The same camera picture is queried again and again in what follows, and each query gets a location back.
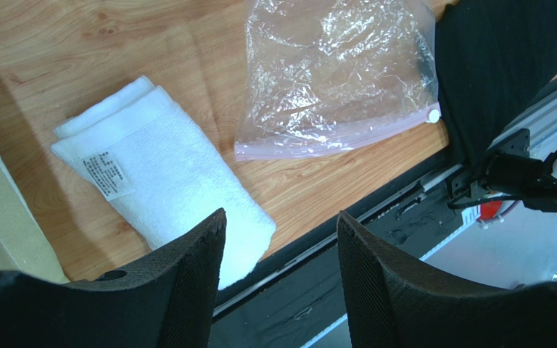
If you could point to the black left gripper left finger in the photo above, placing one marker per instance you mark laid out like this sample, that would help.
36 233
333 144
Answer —
163 299

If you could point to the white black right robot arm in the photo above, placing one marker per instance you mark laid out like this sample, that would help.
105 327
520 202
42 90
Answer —
507 174

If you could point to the plaid blue beige pillow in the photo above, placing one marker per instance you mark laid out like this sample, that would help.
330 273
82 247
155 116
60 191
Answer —
3 212

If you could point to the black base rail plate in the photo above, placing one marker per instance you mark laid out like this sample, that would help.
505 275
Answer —
295 297

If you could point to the rolled white towel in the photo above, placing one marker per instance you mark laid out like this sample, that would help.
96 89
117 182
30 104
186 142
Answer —
161 173

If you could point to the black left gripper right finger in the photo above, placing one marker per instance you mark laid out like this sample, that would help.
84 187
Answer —
393 299

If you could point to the clear zip top bag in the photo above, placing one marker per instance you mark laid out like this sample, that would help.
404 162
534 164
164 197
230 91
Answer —
325 77

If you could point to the black cloth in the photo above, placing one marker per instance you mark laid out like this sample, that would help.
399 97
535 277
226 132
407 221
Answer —
492 59

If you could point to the aluminium frame rail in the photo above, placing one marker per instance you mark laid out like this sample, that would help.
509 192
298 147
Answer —
507 247

